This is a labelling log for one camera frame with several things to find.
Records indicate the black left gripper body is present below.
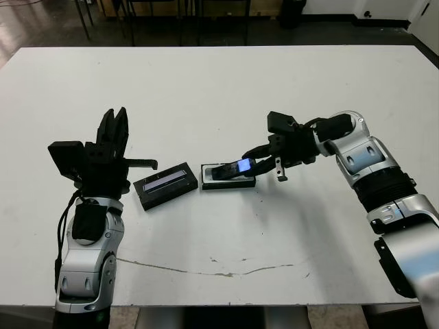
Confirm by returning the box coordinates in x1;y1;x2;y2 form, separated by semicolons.
75;142;158;200

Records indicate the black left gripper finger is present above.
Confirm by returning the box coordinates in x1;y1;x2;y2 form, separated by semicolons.
95;108;117;145
112;106;130;160

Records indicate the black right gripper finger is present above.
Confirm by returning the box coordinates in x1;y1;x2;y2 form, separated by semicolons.
251;156;278;177
241;143;272;159

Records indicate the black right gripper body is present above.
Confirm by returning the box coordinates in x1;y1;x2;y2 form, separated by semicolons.
267;128;317;183

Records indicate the robot lower body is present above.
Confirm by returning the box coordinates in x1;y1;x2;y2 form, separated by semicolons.
137;304;311;329

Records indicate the black trash bin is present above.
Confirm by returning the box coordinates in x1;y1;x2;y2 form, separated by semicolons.
279;0;309;29

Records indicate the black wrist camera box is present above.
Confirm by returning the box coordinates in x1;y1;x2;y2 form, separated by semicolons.
266;110;298;134
47;141;86;179

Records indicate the black box base white insert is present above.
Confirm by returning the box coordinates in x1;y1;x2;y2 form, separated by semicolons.
200;160;257;191

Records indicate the black box lid silver print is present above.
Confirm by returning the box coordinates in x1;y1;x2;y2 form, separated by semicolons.
132;161;200;212

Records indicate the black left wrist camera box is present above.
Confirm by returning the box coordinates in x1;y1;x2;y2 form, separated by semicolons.
47;141;86;179

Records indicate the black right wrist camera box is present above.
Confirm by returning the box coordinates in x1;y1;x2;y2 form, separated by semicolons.
266;110;298;134

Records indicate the black phone-like camera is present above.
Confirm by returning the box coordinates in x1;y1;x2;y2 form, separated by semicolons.
207;158;257;181

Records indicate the white door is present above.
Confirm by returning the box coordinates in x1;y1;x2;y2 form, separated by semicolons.
410;0;439;35

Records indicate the light wooden crate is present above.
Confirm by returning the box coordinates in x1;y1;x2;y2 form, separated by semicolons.
248;0;283;17
102;0;121;16

